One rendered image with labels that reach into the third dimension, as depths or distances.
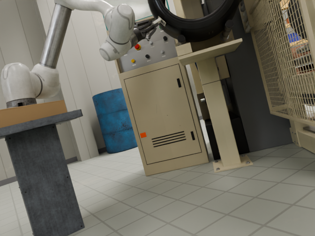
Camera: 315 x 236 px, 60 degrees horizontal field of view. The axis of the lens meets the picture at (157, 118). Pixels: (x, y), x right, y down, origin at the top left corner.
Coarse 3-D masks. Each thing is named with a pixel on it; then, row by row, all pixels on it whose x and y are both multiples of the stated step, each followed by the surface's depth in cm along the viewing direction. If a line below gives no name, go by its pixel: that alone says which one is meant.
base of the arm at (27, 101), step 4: (16, 100) 147; (20, 100) 147; (24, 100) 148; (28, 100) 150; (32, 100) 152; (8, 104) 148; (12, 104) 147; (16, 104) 146; (20, 104) 146; (24, 104) 147; (28, 104) 148
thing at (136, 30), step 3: (135, 27) 146; (138, 27) 147; (135, 30) 142; (138, 30) 143; (141, 30) 147; (135, 33) 141; (138, 33) 142; (141, 33) 143; (144, 33) 147; (138, 36) 142; (141, 36) 144; (144, 36) 146; (138, 39) 143; (141, 39) 146
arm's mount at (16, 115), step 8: (32, 104) 138; (40, 104) 140; (48, 104) 142; (56, 104) 144; (64, 104) 146; (0, 112) 131; (8, 112) 133; (16, 112) 134; (24, 112) 136; (32, 112) 138; (40, 112) 140; (48, 112) 142; (56, 112) 144; (64, 112) 146; (0, 120) 131; (8, 120) 132; (16, 120) 134; (24, 120) 136
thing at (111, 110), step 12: (96, 96) 426; (108, 96) 419; (120, 96) 424; (96, 108) 435; (108, 108) 420; (120, 108) 422; (108, 120) 423; (120, 120) 422; (108, 132) 426; (120, 132) 422; (132, 132) 429; (108, 144) 432; (120, 144) 423; (132, 144) 426
